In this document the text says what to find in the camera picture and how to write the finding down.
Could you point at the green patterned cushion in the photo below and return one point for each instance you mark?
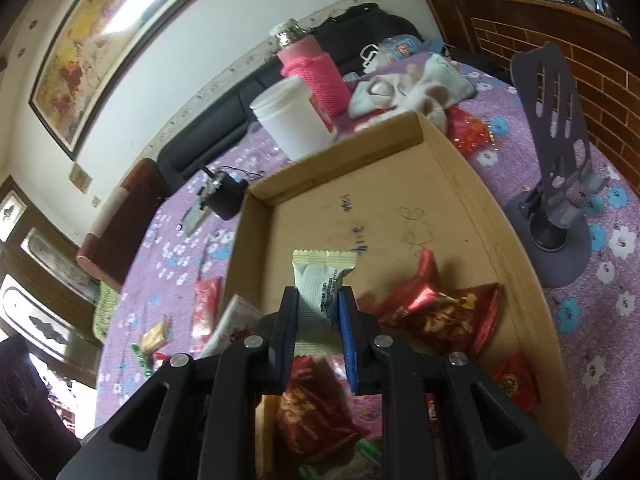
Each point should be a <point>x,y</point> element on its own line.
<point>107,304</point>

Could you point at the framed horse painting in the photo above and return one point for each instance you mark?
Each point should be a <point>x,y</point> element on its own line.
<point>93,46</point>

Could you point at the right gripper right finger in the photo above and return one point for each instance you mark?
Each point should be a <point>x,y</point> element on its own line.
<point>441,416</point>

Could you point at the black leather sofa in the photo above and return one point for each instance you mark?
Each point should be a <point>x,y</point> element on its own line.
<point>224,123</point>

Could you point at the green candy strip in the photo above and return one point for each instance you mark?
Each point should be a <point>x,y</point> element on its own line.
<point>143,360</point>

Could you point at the smartphone with yellow case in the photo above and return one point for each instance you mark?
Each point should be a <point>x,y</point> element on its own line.
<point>194,218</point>

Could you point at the dark red foil pack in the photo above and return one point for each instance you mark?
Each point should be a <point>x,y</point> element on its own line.
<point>313,417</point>

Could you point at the white red sachet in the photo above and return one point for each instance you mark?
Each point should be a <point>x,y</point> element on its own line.
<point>240,318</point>

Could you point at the plastic bag with snacks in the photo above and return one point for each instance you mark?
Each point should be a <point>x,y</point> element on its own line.
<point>377,56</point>

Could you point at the wooden glass door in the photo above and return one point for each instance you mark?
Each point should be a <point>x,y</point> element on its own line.
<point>45,297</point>

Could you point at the red yellow-label snack pack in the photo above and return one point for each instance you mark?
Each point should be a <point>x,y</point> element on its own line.
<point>514,377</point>

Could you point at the purple phone stand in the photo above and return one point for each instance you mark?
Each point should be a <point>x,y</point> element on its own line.
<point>552,228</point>

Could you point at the yellow wafer snack bar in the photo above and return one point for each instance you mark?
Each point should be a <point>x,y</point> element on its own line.
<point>265,422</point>

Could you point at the pink knitted thermos bottle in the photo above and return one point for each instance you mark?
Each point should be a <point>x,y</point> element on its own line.
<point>301,55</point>

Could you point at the cardboard tray box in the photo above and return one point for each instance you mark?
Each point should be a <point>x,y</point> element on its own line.
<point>385,194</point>

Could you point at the white plastic jar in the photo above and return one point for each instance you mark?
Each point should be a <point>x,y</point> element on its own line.
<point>294,118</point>

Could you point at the wooden sideboard counter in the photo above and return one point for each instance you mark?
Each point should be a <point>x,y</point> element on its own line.
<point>603,58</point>

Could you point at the silver grey snack pack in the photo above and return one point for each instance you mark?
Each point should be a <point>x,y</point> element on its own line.
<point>318,276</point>

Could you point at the purple floral tablecloth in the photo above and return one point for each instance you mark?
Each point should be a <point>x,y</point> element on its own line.
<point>592,283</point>

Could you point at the white crumpled cloth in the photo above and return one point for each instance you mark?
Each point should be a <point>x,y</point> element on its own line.
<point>429,89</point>

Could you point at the pink cartoon snack pack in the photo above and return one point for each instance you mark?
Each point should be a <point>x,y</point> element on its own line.
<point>205,312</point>

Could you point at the clear green-edged pastry pack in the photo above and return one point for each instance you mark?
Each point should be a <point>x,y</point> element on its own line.
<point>365,463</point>

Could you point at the brown armchair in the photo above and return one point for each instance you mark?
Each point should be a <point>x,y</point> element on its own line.
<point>112,242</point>

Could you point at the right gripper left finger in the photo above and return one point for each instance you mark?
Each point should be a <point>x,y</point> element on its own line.
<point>196,419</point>

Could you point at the red foil snack bag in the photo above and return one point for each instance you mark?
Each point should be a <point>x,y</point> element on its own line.
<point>459,320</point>

